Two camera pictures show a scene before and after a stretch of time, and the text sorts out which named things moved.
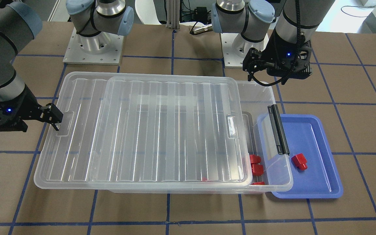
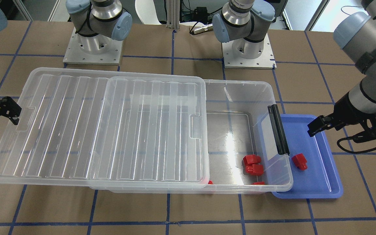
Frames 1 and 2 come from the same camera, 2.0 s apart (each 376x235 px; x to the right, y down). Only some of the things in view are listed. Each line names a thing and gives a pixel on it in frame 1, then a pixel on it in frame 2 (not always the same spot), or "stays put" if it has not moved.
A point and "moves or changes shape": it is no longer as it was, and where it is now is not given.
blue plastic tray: [316, 175] stays put
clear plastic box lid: [121, 131] moves or changes shape
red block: [299, 160] stays put
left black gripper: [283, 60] to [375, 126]
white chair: [146, 9] stays put
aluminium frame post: [173, 9] stays put
